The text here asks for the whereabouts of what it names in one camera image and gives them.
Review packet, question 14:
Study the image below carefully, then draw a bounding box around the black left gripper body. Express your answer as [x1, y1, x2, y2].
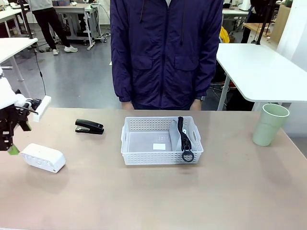
[0, 104, 30, 152]

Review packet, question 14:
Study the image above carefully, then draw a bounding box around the white perforated plastic basket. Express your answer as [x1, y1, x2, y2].
[120, 116, 204, 166]

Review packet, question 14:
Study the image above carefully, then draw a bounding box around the person's right hand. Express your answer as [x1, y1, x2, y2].
[121, 100, 134, 111]

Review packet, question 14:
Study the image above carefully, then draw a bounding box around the person's left hand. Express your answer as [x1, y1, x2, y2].
[189, 98, 202, 111]

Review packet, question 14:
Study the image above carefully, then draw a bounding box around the white rounded speaker box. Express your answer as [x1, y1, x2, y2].
[20, 143, 66, 174]

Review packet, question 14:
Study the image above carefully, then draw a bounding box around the black stapler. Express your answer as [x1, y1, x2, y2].
[74, 118, 105, 135]

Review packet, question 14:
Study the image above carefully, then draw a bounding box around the small white side table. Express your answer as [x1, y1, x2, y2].
[0, 37, 39, 96]

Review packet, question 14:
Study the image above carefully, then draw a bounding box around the black clamped pole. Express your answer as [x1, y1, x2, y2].
[254, 0, 274, 46]
[16, 0, 34, 40]

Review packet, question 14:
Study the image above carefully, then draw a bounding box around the background person in black trousers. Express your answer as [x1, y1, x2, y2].
[25, 0, 79, 56]

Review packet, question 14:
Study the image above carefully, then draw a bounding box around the grey background workbench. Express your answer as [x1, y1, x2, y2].
[54, 2, 103, 51]

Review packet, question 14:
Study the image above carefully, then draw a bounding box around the person's purple jacket torso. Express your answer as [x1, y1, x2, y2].
[110, 0, 224, 111]

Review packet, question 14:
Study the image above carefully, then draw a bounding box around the grey pouch with black zipper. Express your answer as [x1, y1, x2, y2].
[169, 116, 194, 163]

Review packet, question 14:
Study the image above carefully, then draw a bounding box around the yellow background object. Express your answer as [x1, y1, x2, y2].
[219, 26, 230, 44]

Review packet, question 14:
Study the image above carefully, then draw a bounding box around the large white side table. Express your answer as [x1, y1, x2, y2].
[215, 43, 307, 111]

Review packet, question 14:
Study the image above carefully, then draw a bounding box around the pale green plastic cup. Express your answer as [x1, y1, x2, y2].
[252, 103, 290, 147]

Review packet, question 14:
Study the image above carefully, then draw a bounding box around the light wooden cabinet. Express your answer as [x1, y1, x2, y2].
[271, 4, 292, 45]

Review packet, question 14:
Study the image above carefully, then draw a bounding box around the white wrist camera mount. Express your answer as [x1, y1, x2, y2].
[32, 95, 52, 123]

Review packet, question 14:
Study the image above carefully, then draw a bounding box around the thin black hanging cable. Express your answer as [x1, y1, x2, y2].
[35, 51, 47, 96]

